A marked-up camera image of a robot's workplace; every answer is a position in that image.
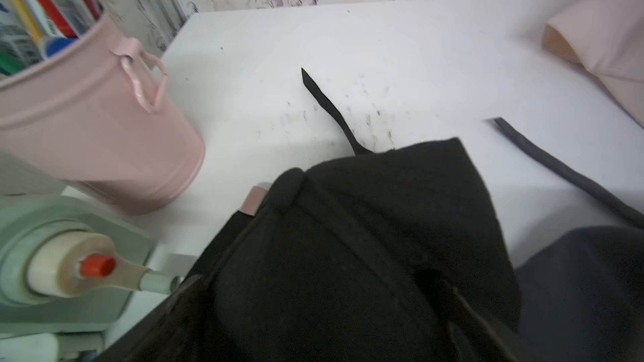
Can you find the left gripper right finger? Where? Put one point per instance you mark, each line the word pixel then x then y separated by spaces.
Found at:
pixel 474 334

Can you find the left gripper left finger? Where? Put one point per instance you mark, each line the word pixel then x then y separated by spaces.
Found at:
pixel 169 333

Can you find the black cap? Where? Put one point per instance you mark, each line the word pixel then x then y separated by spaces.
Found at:
pixel 340 262

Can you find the beige cap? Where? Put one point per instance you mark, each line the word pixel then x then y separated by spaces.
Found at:
pixel 606 38

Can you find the dark grey baseball cap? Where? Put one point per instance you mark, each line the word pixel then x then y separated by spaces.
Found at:
pixel 583 294

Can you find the green tape dispenser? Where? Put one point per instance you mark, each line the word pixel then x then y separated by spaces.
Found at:
pixel 70 267

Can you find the pink pen cup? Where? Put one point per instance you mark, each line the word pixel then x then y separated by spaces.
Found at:
pixel 98 116

